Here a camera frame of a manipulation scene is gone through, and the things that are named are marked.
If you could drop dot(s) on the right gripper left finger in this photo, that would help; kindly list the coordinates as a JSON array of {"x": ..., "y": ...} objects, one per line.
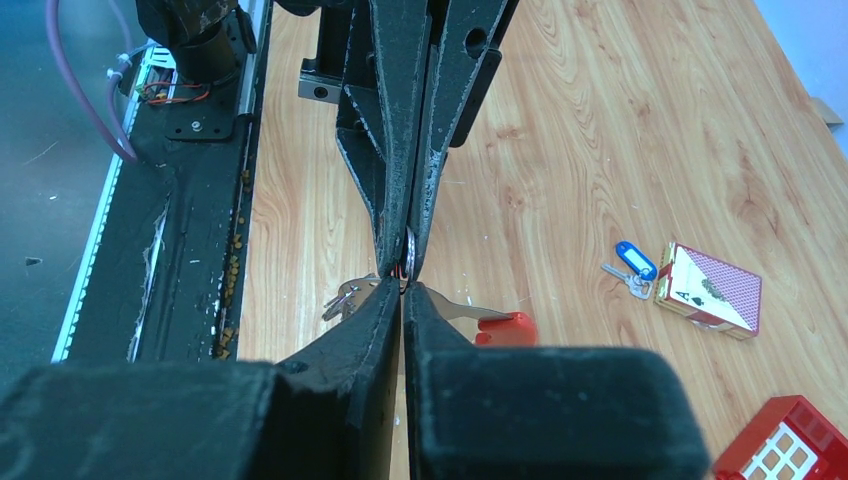
[{"x": 323, "y": 413}]

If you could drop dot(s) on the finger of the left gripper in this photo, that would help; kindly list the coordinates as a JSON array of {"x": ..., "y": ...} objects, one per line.
[
  {"x": 453, "y": 64},
  {"x": 379, "y": 113}
]

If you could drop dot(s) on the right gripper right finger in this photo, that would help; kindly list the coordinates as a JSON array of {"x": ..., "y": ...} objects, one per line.
[{"x": 541, "y": 412}]

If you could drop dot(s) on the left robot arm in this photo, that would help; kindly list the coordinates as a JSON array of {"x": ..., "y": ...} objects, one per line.
[{"x": 188, "y": 30}]

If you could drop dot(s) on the blue tag key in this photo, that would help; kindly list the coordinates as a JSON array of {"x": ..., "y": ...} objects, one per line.
[{"x": 643, "y": 271}]

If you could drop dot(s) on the playing card box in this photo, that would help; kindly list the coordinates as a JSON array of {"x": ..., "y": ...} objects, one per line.
[{"x": 710, "y": 293}]

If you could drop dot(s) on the red window brick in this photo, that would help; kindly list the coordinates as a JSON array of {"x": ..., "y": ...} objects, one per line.
[{"x": 788, "y": 438}]

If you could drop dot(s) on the white slotted cable duct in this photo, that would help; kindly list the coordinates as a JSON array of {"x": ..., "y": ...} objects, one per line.
[{"x": 93, "y": 218}]

